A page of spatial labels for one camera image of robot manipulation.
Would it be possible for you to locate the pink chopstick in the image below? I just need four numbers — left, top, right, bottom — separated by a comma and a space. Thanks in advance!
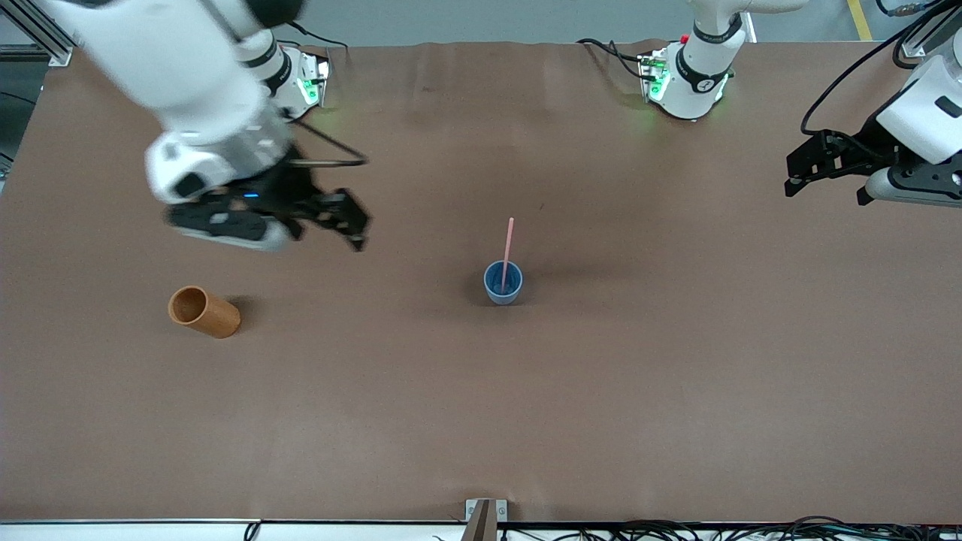
501, 218, 516, 294

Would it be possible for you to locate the blue cup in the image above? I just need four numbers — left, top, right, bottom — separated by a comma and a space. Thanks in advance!
483, 260, 524, 306

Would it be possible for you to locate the brown wooden cup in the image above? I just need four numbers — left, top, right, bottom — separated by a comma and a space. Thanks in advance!
168, 286, 241, 339

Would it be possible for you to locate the brown table mat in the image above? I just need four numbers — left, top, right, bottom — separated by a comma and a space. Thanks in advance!
0, 39, 962, 524

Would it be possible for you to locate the silver aluminium frame profile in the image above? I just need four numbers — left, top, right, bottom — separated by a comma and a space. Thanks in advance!
900, 26, 951, 59
11, 0, 76, 68

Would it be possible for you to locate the black arm base cable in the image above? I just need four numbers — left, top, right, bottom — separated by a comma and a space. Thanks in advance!
577, 38, 649, 80
286, 21, 350, 53

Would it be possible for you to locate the dark camera mount pole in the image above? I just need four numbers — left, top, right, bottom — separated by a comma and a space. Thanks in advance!
461, 501, 497, 541

